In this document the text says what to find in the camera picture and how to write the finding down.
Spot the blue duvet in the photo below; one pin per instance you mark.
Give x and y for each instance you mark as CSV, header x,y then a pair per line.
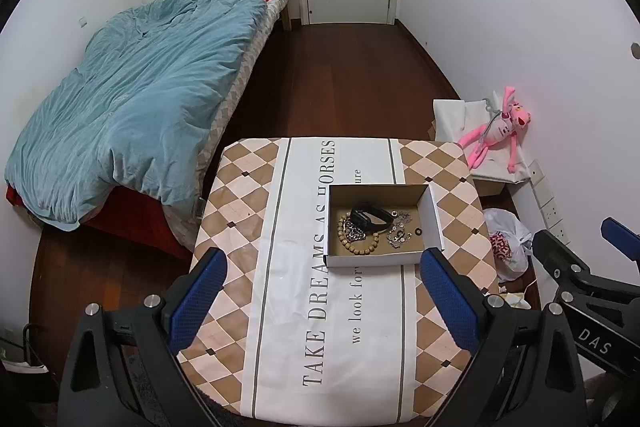
x,y
150,107

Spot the white cardboard box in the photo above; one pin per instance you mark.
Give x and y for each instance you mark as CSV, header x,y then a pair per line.
x,y
375,259

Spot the pink plush toy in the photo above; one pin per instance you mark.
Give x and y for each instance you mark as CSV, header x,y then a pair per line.
x,y
500,132

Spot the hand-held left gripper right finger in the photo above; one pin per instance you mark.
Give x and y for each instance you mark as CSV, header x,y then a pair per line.
x,y
450,302

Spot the pale yellow paper wrapper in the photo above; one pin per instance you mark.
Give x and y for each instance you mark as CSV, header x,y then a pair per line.
x,y
515,299

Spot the white wall socket row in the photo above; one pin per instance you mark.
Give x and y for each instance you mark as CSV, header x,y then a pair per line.
x,y
550,207

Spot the white plastic bag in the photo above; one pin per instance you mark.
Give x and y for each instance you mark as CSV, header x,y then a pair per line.
x,y
505,222

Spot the dark wall fixture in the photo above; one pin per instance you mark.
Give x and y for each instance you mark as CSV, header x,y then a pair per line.
x,y
635,50

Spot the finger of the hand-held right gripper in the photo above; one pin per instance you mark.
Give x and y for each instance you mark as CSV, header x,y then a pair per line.
x,y
620,234
557,254

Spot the white cloth bag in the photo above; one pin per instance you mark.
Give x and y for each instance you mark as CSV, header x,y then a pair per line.
x,y
450,117

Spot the checked lettered tablecloth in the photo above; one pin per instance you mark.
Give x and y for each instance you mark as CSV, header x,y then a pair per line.
x,y
290,307

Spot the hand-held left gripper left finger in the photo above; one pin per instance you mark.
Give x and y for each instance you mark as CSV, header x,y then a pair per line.
x,y
197,297

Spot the black smartwatch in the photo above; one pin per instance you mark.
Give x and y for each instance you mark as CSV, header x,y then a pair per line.
x,y
360,219

